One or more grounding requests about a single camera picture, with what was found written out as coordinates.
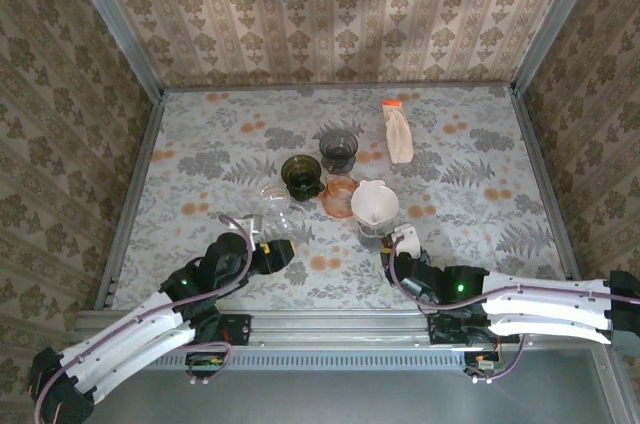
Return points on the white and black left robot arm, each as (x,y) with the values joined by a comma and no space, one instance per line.
(125,339)

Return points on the wide aluminium mounting rail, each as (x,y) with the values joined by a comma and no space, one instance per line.
(340,331)

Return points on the coffee filter pack orange label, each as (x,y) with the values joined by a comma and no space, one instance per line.
(399,139)

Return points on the orange glass cup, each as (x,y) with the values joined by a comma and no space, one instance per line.
(340,199)

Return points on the clear glass cup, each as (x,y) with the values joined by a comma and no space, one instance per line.
(275,199)

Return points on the aluminium table edge rail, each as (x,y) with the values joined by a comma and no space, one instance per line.
(532,144)
(300,89)
(134,194)

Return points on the floral patterned table cover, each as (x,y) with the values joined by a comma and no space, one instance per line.
(215,134)

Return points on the small electronics board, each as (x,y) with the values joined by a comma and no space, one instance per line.
(205,361)
(485,364)

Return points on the white paper coffee filter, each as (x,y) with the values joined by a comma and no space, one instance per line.
(375,201)

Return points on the green glass coffee dripper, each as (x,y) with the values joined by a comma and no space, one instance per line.
(300,174)

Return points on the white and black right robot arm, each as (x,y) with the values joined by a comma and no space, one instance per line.
(550,319)

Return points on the grey metal panel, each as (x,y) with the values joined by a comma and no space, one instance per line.
(325,399)

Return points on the aluminium frame post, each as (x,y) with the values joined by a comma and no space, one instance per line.
(556,19)
(115,19)

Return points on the grey smoked coffee dripper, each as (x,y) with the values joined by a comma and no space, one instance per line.
(339,146)

